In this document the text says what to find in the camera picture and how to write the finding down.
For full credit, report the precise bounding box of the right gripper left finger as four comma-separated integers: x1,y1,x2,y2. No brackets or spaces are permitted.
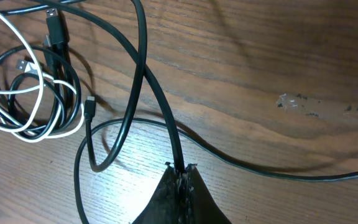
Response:
132,162,181,224

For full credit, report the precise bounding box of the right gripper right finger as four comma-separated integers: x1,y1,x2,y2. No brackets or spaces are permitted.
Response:
183,164,231,224

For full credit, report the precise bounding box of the black braided cable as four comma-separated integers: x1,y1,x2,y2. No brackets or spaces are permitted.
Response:
0,45,358,224

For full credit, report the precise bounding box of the black and white cable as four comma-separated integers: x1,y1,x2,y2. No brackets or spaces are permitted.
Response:
0,6,85,143

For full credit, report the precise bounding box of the thick black usb cable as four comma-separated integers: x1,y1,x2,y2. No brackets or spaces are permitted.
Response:
0,0,186,174

